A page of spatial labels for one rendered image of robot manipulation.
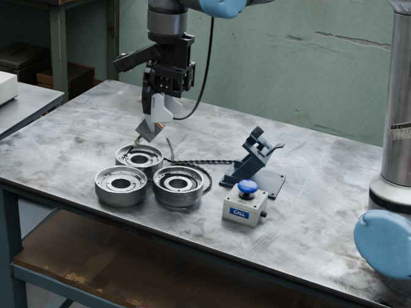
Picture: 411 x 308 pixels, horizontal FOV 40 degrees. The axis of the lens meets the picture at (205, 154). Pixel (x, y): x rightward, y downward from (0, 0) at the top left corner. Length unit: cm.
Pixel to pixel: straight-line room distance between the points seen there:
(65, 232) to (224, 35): 158
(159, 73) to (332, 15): 163
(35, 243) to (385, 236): 91
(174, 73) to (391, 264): 52
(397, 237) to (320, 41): 191
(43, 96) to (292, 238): 109
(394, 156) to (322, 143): 67
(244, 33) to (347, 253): 181
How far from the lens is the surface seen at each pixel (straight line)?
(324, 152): 146
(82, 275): 139
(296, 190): 127
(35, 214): 218
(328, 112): 278
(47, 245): 148
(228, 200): 112
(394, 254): 87
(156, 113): 115
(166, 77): 110
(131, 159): 128
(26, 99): 193
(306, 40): 270
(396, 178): 85
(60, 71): 271
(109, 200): 115
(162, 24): 107
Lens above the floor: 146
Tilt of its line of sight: 29 degrees down
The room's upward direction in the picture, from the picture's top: 5 degrees clockwise
